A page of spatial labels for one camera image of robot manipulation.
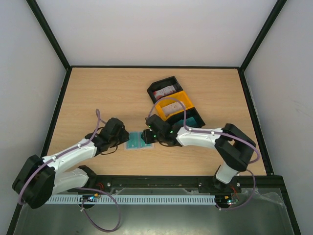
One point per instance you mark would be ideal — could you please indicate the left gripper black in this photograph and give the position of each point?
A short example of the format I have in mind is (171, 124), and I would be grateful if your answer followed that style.
(124, 137)

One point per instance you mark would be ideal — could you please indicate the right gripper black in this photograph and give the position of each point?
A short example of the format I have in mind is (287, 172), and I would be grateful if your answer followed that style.
(146, 136)

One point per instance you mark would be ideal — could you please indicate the beige card holder wallet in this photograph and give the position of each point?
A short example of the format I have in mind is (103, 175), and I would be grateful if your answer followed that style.
(132, 149)

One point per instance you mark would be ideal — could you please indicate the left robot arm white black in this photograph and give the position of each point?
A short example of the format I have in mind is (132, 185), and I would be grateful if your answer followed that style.
(42, 177)

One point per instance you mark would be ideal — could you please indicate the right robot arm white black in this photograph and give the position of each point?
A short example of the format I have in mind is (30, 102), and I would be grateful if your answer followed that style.
(234, 147)

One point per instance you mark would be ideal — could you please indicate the white cards in yellow bin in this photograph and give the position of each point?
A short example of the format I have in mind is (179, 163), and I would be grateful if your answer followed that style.
(172, 108)

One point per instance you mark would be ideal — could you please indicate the teal cards stack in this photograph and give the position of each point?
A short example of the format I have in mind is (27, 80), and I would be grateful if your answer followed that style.
(192, 122)

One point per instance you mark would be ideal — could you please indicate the black bin with teal cards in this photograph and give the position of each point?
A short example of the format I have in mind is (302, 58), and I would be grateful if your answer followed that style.
(177, 119)

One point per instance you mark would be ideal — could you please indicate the stack of red white cards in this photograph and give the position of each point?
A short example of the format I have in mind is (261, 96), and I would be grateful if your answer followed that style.
(164, 91)

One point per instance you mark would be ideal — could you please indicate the black bin with red cards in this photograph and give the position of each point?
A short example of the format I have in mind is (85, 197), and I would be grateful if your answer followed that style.
(161, 84)

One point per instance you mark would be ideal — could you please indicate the black aluminium frame rail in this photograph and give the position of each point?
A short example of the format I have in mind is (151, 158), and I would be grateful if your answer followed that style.
(203, 184)

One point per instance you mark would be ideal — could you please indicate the light blue cable duct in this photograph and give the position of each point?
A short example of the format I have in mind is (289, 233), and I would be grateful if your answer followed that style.
(134, 199)

